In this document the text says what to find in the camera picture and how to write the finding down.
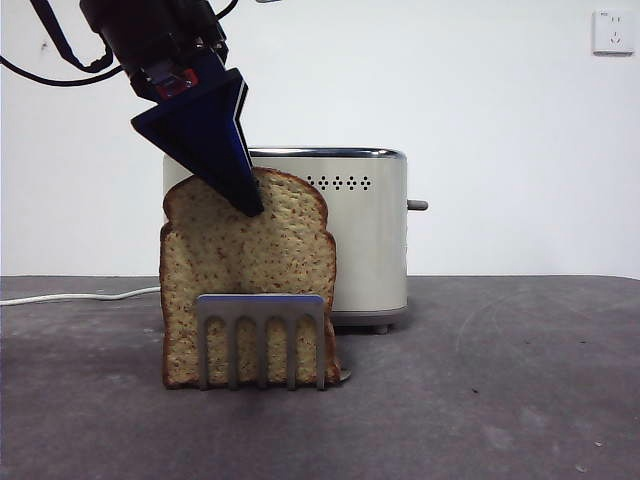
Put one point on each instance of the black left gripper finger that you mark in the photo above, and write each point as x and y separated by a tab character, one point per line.
205	135

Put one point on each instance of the brown seeded bread slice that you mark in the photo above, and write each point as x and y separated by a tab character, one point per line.
280	250

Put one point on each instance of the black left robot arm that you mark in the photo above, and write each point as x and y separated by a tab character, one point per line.
145	25

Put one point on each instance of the steel toast rack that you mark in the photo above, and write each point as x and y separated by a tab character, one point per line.
260	306

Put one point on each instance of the cream steel two-slot toaster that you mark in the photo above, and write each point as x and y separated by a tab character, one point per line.
370	250

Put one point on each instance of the grey toaster lever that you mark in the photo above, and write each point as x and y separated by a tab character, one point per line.
419	205

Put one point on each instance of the white wall socket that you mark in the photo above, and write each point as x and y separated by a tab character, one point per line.
614	32

